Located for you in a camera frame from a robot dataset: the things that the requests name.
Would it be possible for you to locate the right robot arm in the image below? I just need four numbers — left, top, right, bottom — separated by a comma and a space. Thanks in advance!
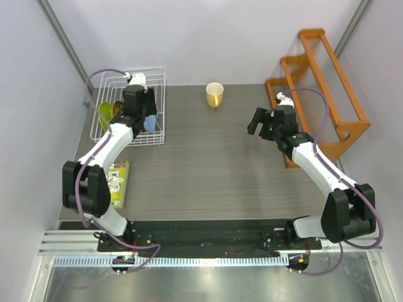
247, 105, 376, 249

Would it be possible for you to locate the light blue plate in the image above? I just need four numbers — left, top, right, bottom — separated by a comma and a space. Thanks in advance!
143, 115, 157, 133

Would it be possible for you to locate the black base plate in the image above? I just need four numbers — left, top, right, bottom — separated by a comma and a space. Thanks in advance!
96, 219, 324, 259

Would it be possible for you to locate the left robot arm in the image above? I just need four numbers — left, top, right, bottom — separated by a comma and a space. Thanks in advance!
62, 84, 157, 251

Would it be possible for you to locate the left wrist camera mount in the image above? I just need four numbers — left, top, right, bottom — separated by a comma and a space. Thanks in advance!
123, 72, 147, 90

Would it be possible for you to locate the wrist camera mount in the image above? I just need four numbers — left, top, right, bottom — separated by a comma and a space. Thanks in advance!
275, 92, 294, 107
123, 72, 147, 90

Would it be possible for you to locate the perforated metal rail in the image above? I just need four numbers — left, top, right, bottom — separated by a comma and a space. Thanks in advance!
53, 254, 289, 268

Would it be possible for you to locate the green illustrated book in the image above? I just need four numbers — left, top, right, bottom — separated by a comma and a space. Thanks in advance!
106, 161, 130, 209

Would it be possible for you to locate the orange wooden rack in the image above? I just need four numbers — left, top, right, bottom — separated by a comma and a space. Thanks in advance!
266, 29, 370, 162

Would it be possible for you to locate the white wire dish rack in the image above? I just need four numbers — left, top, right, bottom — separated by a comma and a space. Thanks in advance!
91, 67, 166, 147

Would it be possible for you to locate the green plate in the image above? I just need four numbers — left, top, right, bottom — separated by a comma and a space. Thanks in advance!
98, 102, 113, 131

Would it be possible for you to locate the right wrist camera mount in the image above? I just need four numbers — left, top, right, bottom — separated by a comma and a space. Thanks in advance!
275, 92, 294, 107

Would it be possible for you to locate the yellow mug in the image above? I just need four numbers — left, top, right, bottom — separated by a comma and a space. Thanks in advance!
205, 82, 224, 108

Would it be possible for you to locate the brown yellow plate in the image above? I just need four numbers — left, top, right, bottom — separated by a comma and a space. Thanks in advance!
112, 101, 124, 117

